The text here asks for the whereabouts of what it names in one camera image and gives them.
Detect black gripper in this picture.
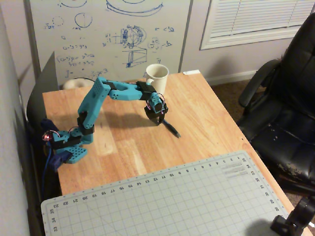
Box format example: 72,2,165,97
144,103,169,126

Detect black ballpoint pen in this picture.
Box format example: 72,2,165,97
162,119,182,138

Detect white ceramic mug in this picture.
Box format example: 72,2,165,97
143,63,170,95

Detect grey gridded cutting mat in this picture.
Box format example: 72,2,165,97
40,149,295,236

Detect white round spool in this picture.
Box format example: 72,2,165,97
63,78,94,90

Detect whiteboard with blue drawings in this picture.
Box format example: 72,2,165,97
24,0,194,86

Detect dark blue table clamp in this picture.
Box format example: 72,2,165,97
40,118,72,173

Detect dark grey flat panel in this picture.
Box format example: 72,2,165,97
26,51,60,125

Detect black leather office chair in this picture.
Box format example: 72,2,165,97
237,11,315,195

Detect white window blinds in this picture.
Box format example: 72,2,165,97
199,0,315,51

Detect wrist servo wire bundle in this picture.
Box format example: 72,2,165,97
147,92,166,116

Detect blue usb cable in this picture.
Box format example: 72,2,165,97
40,145,54,200

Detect black camera stand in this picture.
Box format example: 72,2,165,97
270,196,315,236

